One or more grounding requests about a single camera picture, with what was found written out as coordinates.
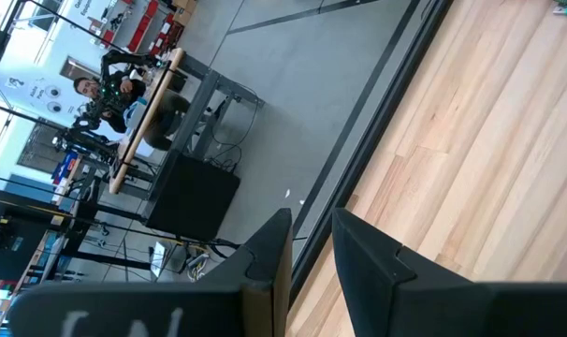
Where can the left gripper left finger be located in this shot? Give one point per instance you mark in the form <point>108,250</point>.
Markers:
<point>171,309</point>

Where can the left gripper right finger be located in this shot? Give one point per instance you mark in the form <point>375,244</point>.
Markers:
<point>428,309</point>

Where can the black background computer tower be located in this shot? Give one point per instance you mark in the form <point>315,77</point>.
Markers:
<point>194,196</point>

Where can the black monitor screen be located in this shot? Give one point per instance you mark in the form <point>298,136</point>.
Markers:
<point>17,253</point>

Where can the person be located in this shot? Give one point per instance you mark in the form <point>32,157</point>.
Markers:
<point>88,88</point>

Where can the red storage shelf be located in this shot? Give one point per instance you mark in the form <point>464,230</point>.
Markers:
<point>136,39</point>

